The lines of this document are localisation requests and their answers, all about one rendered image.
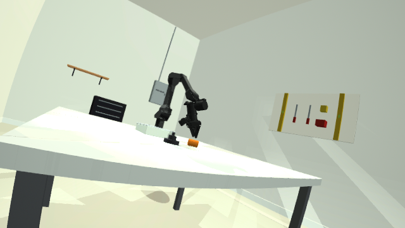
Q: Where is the orange knob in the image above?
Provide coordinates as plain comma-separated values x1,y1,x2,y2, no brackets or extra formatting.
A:
187,139,199,148

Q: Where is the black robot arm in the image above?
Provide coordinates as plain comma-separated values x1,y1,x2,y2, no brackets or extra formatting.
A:
154,72,208,129

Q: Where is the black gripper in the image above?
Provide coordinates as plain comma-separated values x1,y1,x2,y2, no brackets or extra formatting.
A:
186,111,201,138

